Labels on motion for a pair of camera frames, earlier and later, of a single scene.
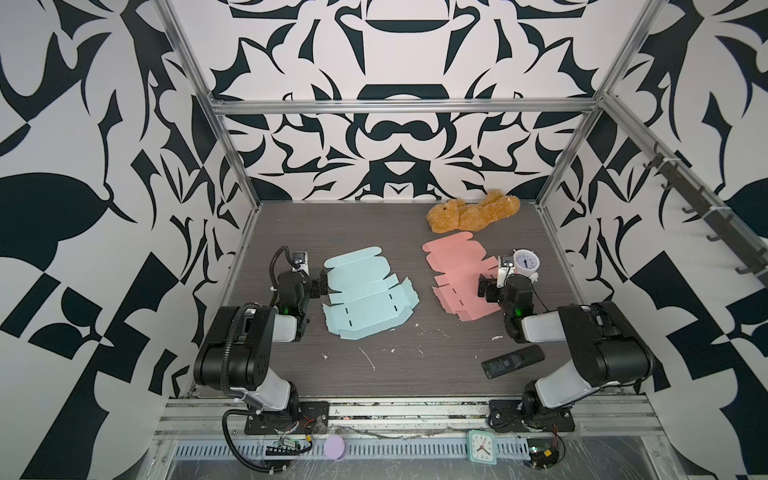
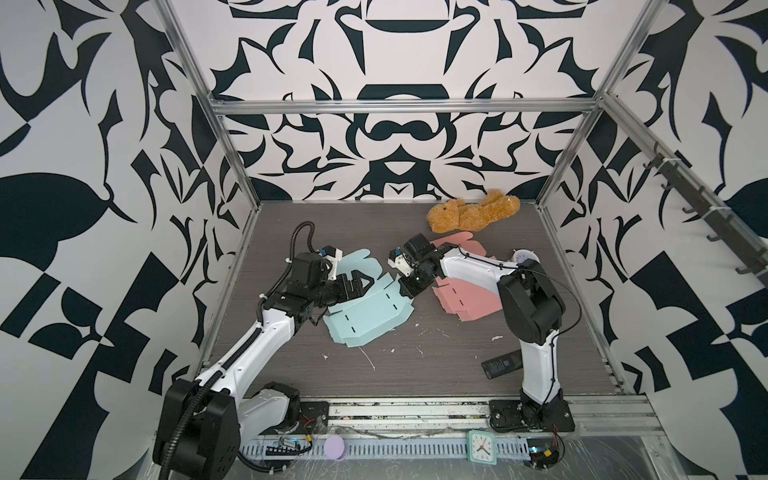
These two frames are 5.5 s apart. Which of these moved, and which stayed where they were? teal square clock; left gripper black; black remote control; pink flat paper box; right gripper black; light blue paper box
Moved: left gripper black; right gripper black
Stayed: light blue paper box; black remote control; pink flat paper box; teal square clock
